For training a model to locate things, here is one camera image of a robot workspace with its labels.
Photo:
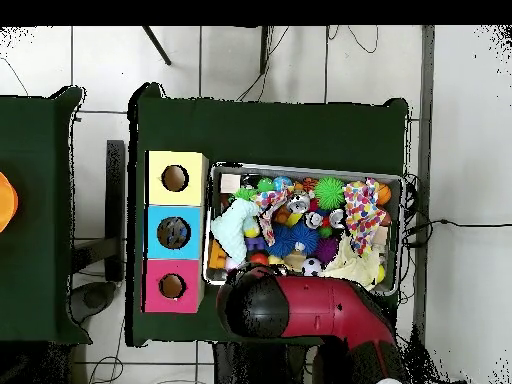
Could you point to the mint green knitted cloth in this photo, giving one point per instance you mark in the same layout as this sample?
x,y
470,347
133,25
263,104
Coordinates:
x,y
234,228

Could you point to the small soccer ball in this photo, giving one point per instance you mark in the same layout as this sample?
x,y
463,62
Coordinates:
x,y
311,267

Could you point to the green spiky ball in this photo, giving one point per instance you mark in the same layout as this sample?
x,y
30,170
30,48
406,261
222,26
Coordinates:
x,y
329,193

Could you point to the red orange ball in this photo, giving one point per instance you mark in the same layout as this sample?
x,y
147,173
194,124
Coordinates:
x,y
259,258

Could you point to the black tripod leg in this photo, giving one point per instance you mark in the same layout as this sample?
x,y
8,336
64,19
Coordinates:
x,y
156,44
264,48

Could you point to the grey plastic foot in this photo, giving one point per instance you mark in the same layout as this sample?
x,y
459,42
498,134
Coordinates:
x,y
94,298

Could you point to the pale yellow knitted cloth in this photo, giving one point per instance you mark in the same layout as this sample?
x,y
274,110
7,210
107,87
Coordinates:
x,y
352,264

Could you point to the large polka dot cloth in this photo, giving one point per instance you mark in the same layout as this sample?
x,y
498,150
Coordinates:
x,y
362,212

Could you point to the orange plastic object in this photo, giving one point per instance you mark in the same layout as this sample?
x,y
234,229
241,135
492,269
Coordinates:
x,y
7,204

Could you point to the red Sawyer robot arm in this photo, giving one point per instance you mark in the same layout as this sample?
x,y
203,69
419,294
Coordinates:
x,y
320,304

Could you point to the purple knobbly ball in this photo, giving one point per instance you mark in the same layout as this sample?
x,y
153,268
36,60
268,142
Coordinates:
x,y
327,250

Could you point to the globe print ball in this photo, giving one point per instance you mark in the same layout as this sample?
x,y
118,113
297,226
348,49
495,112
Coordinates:
x,y
282,183

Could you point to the wooden box with three holes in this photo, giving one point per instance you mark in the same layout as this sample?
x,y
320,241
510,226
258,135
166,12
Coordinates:
x,y
194,194

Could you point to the blue spiky ball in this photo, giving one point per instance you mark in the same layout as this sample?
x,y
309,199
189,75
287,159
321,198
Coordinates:
x,y
280,240

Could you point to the dark green tablecloth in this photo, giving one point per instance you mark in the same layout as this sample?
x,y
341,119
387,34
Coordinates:
x,y
32,280
260,132

